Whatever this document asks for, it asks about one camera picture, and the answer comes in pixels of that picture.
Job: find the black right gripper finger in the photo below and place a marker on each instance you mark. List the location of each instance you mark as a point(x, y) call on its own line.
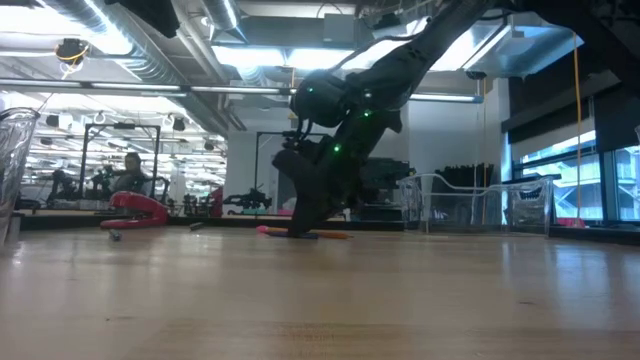
point(315, 215)

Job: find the yellow pencil pink eraser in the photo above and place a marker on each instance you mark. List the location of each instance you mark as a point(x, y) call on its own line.
point(334, 234)

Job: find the clear plastic bin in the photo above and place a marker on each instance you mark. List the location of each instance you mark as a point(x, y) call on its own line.
point(15, 165)
point(450, 210)

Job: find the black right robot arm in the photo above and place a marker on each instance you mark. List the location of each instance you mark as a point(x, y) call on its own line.
point(430, 45)

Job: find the black background robot arm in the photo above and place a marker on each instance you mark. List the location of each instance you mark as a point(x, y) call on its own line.
point(250, 201)

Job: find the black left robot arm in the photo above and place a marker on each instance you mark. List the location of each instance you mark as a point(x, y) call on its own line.
point(150, 15)

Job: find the black cabinet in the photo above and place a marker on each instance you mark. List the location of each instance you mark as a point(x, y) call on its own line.
point(395, 175)

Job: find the black pen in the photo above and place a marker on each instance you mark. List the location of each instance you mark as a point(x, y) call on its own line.
point(196, 226)

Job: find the black storage rack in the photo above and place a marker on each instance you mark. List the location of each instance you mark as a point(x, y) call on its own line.
point(465, 175)

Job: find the long linear light fixture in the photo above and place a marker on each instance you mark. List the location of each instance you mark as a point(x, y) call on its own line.
point(235, 90)

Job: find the red stapler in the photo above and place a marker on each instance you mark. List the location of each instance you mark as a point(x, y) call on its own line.
point(145, 205)

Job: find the person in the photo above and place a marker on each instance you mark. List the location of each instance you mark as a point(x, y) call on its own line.
point(131, 180)

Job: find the small dark cylindrical item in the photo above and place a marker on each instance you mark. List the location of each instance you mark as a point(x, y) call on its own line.
point(115, 235)

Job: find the black ceiling-mounted device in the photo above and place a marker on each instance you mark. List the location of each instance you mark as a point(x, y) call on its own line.
point(71, 50)

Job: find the black background station frame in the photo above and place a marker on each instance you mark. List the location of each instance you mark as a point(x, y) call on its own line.
point(257, 175)
point(122, 125)

